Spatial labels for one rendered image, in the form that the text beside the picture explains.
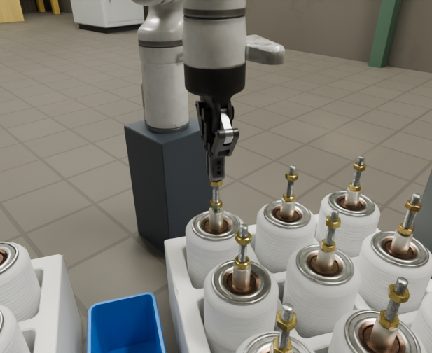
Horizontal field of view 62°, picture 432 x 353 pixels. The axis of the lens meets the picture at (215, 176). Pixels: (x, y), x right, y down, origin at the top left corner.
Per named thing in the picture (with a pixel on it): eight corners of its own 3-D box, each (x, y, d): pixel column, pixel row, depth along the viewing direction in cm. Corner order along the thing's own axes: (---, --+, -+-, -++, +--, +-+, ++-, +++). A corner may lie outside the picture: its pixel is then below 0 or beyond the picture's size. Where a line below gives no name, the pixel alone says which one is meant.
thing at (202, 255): (248, 326, 61) (253, 243, 52) (191, 331, 60) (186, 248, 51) (238, 283, 69) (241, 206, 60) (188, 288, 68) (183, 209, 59)
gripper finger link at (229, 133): (212, 102, 42) (208, 111, 44) (220, 139, 41) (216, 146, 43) (232, 100, 43) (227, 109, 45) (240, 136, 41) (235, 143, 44)
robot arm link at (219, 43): (288, 66, 41) (293, 5, 38) (192, 73, 38) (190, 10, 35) (258, 50, 49) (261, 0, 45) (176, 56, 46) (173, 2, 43)
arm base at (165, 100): (138, 125, 78) (129, 43, 70) (171, 115, 84) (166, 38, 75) (164, 137, 73) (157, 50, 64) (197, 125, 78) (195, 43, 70)
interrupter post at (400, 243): (387, 251, 51) (393, 233, 49) (391, 243, 52) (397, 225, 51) (405, 259, 49) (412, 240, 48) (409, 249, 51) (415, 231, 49)
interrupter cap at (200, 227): (244, 240, 53) (244, 237, 52) (193, 244, 52) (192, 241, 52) (236, 211, 59) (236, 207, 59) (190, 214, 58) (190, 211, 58)
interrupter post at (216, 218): (225, 231, 55) (225, 213, 53) (208, 232, 54) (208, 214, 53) (223, 221, 57) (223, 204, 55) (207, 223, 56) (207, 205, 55)
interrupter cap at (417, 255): (363, 254, 50) (363, 250, 50) (378, 227, 55) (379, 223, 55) (421, 278, 46) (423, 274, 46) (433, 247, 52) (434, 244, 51)
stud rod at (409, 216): (396, 238, 50) (411, 192, 46) (402, 237, 50) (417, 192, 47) (401, 242, 49) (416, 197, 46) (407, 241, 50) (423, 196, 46)
